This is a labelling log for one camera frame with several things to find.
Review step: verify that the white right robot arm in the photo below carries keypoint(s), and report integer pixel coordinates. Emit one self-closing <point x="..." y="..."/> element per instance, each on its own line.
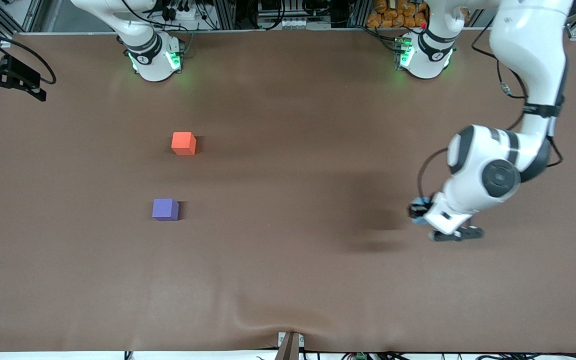
<point x="150" y="65"/>

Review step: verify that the brown table mat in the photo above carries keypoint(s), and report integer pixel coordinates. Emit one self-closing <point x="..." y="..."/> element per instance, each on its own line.
<point x="318" y="275"/>

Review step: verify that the white power strip with plugs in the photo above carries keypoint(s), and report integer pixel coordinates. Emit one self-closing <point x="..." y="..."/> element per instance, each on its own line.
<point x="183" y="12"/>

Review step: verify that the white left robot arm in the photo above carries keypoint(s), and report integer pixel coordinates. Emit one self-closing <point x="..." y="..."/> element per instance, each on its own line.
<point x="483" y="175"/>

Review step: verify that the white table corner bracket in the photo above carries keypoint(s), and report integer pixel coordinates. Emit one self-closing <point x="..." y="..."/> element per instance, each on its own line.
<point x="6" y="43"/>

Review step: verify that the light blue foam block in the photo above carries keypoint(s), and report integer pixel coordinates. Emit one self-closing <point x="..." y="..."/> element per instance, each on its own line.
<point x="423" y="201"/>

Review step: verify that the orange bags heap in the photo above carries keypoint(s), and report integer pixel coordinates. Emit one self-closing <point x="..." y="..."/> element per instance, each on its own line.
<point x="393" y="15"/>

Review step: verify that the aluminium frame post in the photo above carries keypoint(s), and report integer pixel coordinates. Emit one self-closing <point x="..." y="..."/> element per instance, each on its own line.
<point x="227" y="15"/>
<point x="357" y="12"/>

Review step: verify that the green terminal connector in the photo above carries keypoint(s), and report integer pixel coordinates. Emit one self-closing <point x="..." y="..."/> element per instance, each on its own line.
<point x="360" y="356"/>

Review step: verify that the black electronics box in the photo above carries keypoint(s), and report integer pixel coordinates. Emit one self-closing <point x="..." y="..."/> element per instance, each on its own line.
<point x="273" y="6"/>

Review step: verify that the orange foam block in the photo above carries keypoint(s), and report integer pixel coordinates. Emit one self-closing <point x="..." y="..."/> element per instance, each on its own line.
<point x="183" y="143"/>

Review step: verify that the purple foam block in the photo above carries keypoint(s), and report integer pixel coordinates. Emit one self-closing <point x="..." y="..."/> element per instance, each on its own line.
<point x="164" y="209"/>

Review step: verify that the white connector block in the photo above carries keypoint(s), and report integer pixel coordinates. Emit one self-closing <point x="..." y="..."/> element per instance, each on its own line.
<point x="293" y="23"/>

